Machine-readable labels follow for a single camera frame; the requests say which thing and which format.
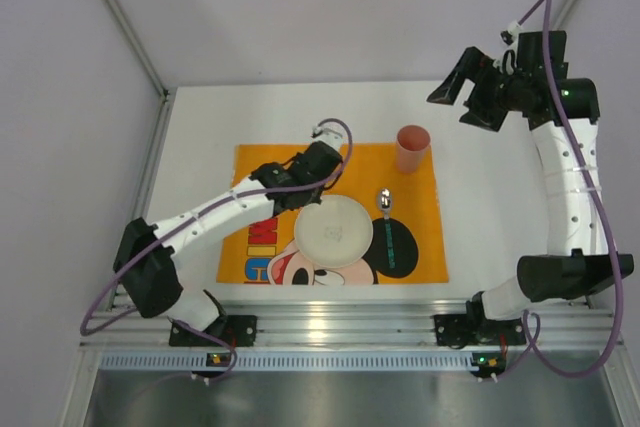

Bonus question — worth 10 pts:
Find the cream round plate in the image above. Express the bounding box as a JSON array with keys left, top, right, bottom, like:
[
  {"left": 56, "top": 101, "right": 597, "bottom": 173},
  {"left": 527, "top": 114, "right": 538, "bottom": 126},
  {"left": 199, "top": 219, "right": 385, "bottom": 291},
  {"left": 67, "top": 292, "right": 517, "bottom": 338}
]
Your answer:
[{"left": 294, "top": 195, "right": 373, "bottom": 269}]

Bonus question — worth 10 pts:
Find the orange Mickey Mouse placemat cloth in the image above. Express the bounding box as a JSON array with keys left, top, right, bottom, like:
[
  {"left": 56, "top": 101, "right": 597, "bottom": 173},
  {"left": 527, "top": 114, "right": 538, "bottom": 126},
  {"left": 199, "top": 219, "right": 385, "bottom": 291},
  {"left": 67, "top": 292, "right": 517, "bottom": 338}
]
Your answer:
[{"left": 216, "top": 143, "right": 449, "bottom": 286}]

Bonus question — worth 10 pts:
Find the teal handled spoon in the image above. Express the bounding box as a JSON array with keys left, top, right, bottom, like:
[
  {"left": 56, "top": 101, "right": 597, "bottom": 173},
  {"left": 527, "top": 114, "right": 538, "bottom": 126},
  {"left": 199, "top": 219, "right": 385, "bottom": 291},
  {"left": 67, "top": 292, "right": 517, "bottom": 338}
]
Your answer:
[{"left": 377, "top": 188, "right": 396, "bottom": 270}]

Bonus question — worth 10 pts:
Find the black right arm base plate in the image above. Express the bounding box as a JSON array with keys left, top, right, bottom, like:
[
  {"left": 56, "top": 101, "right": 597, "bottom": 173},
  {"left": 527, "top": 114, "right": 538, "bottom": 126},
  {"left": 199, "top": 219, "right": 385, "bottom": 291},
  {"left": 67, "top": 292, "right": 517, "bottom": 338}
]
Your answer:
[{"left": 433, "top": 314, "right": 526, "bottom": 350}]

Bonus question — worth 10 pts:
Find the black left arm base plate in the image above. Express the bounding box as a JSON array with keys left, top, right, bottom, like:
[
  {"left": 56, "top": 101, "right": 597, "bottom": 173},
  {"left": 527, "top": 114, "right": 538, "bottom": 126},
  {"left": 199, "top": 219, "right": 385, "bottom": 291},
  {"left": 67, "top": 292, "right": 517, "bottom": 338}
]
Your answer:
[{"left": 169, "top": 315, "right": 257, "bottom": 348}]

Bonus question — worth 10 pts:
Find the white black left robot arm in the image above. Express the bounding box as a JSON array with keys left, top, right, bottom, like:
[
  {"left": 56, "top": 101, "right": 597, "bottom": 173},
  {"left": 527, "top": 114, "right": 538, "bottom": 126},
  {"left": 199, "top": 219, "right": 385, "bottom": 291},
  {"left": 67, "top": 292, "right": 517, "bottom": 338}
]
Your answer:
[{"left": 114, "top": 134, "right": 344, "bottom": 331}]

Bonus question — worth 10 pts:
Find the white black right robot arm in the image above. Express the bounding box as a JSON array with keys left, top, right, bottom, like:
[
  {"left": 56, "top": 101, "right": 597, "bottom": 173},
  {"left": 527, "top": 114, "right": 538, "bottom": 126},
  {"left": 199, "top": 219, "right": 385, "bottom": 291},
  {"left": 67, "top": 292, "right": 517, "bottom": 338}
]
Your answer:
[{"left": 427, "top": 30, "right": 614, "bottom": 321}]

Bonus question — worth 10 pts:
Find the pink plastic cup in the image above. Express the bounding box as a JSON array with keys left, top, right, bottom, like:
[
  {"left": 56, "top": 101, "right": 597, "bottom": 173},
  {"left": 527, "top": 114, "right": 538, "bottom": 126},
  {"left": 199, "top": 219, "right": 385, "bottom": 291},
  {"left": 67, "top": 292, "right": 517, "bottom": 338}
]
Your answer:
[{"left": 395, "top": 125, "right": 431, "bottom": 174}]

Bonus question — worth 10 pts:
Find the slotted grey cable duct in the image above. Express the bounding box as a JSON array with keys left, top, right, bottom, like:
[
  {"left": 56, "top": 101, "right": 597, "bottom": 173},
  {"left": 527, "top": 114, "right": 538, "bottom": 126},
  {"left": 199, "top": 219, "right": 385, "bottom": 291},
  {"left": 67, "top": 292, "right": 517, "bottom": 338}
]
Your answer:
[{"left": 99, "top": 350, "right": 509, "bottom": 372}]

